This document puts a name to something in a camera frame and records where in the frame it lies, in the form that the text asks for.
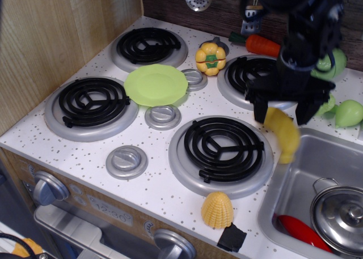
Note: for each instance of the steel pot with lid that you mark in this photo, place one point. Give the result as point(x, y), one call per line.
point(336, 215)

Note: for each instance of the back left stove burner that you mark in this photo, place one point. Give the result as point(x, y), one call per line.
point(147, 46)

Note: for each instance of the silver toy sink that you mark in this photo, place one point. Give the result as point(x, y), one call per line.
point(293, 186)

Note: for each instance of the black tape patch front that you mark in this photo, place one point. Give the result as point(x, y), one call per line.
point(232, 239)

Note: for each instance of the silver knob middle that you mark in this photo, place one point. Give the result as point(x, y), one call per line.
point(163, 117)

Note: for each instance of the silver knob back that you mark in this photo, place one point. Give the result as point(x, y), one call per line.
point(219, 43)

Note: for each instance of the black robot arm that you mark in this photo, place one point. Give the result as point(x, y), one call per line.
point(313, 33)

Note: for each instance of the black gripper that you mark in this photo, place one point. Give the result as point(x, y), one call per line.
point(265, 84)

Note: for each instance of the orange toy carrot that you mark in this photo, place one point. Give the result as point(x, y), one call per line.
point(256, 44)

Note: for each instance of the silver oven door handle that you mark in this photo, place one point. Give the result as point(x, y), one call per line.
point(94, 236)

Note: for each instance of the right oven dial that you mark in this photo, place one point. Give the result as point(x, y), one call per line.
point(172, 245)

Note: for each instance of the silver knob near plate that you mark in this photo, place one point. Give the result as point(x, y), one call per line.
point(196, 79)

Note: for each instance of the green toy pear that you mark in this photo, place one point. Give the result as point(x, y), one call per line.
point(348, 113)

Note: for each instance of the light green plastic plate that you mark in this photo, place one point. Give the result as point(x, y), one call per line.
point(156, 85)

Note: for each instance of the yellow toy banana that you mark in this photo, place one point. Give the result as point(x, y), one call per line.
point(287, 134)

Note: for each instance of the hanging toy spatula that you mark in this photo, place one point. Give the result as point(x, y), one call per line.
point(251, 23)

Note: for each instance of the left oven dial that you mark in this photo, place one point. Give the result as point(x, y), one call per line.
point(48, 189)

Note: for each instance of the oven dial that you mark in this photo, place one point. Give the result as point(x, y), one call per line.
point(172, 245)
point(48, 189)

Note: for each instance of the silver knob front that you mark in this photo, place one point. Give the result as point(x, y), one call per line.
point(126, 162)

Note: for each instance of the yellow toy bell pepper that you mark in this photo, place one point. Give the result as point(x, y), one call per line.
point(210, 59)

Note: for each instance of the front right stove burner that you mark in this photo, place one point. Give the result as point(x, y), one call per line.
point(220, 154)

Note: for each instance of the small green toy vegetable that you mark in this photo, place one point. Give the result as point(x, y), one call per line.
point(327, 107)

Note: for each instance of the red toy item in sink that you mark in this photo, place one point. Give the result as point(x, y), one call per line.
point(302, 232)

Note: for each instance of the back right stove burner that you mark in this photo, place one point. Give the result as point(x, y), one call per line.
point(231, 81)

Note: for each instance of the green toy cabbage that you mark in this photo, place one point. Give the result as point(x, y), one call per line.
point(330, 66)

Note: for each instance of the yellow toy corn piece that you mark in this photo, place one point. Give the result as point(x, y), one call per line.
point(217, 210)

